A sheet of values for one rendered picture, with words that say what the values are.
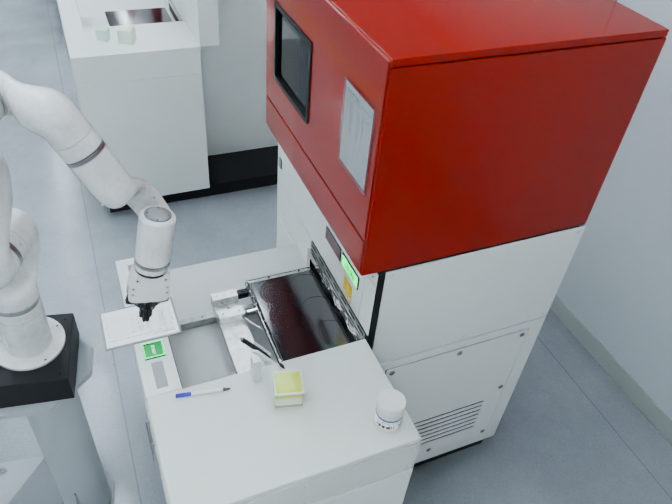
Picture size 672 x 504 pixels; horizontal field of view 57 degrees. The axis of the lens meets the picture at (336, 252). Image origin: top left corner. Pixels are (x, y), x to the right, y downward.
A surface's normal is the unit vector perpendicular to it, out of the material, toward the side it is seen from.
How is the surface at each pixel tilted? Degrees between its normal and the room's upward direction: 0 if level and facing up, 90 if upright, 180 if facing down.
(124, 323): 0
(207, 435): 0
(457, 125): 90
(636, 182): 90
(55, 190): 0
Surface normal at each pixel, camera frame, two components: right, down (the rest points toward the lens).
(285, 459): 0.07, -0.75
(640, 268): -0.92, 0.20
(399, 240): 0.38, 0.63
